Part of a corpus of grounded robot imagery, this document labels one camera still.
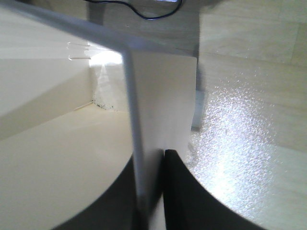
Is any black socket cable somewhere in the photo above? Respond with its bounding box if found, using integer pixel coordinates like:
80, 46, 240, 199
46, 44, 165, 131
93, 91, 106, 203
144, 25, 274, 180
83, 0, 185, 21

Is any white plastic trash bin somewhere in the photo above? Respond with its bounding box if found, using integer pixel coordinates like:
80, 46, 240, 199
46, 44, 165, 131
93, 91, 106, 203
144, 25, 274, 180
0, 0, 197, 230

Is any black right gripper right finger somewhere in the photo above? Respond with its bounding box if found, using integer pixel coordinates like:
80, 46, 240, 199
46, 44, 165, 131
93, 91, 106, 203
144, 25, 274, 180
163, 149, 261, 230

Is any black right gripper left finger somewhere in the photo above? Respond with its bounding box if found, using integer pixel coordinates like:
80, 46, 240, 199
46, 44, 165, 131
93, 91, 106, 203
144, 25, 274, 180
54, 158, 139, 230

